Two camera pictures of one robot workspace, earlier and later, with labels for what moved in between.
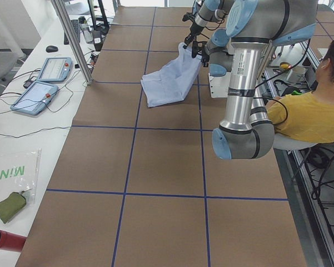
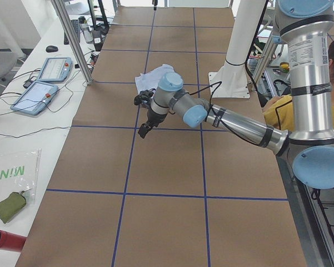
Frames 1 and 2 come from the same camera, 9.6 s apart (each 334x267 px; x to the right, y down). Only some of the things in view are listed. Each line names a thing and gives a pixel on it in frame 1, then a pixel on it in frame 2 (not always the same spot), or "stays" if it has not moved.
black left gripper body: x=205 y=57 to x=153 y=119
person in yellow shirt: x=317 y=116 stays
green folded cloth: x=10 y=205 stays
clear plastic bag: x=10 y=171 stays
